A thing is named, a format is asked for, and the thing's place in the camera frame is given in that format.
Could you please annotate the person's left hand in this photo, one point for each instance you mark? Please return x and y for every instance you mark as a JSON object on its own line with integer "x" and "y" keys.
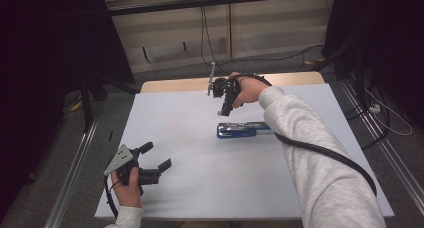
{"x": 128, "y": 192}

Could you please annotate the aluminium floor rail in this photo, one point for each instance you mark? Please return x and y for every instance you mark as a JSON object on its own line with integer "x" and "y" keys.
{"x": 71, "y": 178}
{"x": 393, "y": 161}

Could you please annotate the white table cover board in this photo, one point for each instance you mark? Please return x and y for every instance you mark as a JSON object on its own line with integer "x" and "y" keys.
{"x": 186, "y": 178}

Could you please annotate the white power strip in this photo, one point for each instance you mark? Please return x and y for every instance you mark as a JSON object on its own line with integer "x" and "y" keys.
{"x": 374, "y": 107}

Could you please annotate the person's right hand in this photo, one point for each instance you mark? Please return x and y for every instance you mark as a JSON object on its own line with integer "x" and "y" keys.
{"x": 249, "y": 88}

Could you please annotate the yellow floor tag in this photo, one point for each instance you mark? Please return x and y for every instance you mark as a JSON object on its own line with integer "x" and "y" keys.
{"x": 76, "y": 106}

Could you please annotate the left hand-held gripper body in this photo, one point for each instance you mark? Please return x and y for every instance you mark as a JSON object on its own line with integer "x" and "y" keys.
{"x": 120, "y": 158}

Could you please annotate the black metal stand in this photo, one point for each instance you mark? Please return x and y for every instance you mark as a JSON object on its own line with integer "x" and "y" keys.
{"x": 333, "y": 56}
{"x": 87, "y": 111}

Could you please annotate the black curtain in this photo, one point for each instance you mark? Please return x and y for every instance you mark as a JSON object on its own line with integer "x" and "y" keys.
{"x": 386, "y": 38}
{"x": 43, "y": 54}

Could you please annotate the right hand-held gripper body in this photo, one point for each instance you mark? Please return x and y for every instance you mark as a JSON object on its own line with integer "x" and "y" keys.
{"x": 228, "y": 88}

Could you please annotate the black horizontal bar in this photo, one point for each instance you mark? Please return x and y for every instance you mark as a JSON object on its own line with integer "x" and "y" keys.
{"x": 216, "y": 1}

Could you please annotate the blue stapler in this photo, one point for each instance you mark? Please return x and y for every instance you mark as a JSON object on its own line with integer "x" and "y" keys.
{"x": 237, "y": 130}

